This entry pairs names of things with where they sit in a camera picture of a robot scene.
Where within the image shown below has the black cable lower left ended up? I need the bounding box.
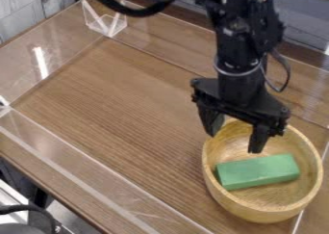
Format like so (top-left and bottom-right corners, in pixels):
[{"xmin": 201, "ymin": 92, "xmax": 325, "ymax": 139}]
[{"xmin": 0, "ymin": 204, "xmax": 59, "ymax": 234}]

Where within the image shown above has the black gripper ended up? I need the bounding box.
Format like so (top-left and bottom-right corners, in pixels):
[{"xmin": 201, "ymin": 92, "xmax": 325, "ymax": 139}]
[{"xmin": 191, "ymin": 65, "xmax": 291, "ymax": 154}]

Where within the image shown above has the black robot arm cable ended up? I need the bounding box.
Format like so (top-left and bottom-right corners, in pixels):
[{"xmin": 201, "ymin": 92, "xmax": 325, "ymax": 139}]
[{"xmin": 83, "ymin": 0, "xmax": 181, "ymax": 18}]

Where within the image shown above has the brown wooden bowl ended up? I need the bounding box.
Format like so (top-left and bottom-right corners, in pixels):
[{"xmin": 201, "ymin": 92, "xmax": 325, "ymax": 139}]
[{"xmin": 201, "ymin": 118, "xmax": 324, "ymax": 223}]

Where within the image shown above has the green rectangular block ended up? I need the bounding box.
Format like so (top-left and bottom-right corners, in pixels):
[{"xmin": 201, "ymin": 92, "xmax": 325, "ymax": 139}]
[{"xmin": 215, "ymin": 154, "xmax": 301, "ymax": 191}]

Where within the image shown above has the black metal table bracket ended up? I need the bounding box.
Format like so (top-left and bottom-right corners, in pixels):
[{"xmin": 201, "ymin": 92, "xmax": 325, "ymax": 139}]
[{"xmin": 28, "ymin": 211, "xmax": 78, "ymax": 234}]

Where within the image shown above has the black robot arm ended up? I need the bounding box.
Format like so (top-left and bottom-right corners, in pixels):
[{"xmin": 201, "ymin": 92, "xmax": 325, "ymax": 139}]
[{"xmin": 155, "ymin": 0, "xmax": 289, "ymax": 153}]

